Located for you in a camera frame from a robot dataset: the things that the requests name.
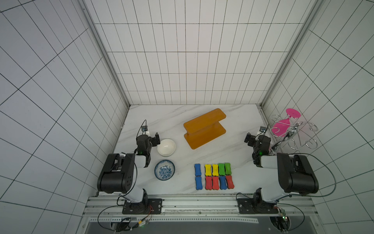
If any orange wooden two-tier shelf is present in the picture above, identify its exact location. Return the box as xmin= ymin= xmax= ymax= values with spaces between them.
xmin=183 ymin=108 xmax=227 ymax=150

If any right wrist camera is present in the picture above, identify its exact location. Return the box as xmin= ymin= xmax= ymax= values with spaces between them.
xmin=259 ymin=126 xmax=267 ymax=133

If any white bowl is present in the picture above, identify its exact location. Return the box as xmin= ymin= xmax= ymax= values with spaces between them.
xmin=157 ymin=139 xmax=176 ymax=157

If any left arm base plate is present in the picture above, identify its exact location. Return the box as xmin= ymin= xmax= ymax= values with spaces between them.
xmin=122 ymin=199 xmax=163 ymax=215

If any blue eraser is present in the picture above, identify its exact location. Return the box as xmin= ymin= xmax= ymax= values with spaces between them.
xmin=219 ymin=176 xmax=228 ymax=190
xmin=195 ymin=176 xmax=203 ymax=190
xmin=194 ymin=164 xmax=202 ymax=176

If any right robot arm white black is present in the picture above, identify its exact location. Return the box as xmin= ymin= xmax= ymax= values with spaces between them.
xmin=244 ymin=133 xmax=319 ymax=206

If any left electronics board with wires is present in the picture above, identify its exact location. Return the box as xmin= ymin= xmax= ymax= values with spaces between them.
xmin=111 ymin=218 xmax=149 ymax=233

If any blue patterned bowl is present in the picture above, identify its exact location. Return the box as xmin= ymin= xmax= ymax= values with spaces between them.
xmin=154 ymin=160 xmax=175 ymax=181

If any yellow eraser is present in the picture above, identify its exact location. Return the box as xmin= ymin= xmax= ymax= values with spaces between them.
xmin=205 ymin=164 xmax=212 ymax=176
xmin=212 ymin=164 xmax=219 ymax=176

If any red eraser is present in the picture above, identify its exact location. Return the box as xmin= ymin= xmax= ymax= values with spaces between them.
xmin=205 ymin=176 xmax=213 ymax=190
xmin=212 ymin=176 xmax=220 ymax=190
xmin=226 ymin=175 xmax=235 ymax=189

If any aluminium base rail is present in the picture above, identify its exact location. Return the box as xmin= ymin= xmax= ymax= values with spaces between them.
xmin=83 ymin=195 xmax=317 ymax=223

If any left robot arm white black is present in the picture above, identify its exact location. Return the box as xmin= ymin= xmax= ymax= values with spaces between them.
xmin=97 ymin=133 xmax=160 ymax=207

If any green eraser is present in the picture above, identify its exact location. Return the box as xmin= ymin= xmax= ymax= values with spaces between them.
xmin=225 ymin=163 xmax=232 ymax=176
xmin=218 ymin=163 xmax=226 ymax=176

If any right electronics board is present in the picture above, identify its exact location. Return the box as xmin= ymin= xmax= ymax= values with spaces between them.
xmin=269 ymin=208 xmax=291 ymax=232

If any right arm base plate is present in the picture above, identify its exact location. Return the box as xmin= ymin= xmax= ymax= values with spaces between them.
xmin=237 ymin=199 xmax=279 ymax=215

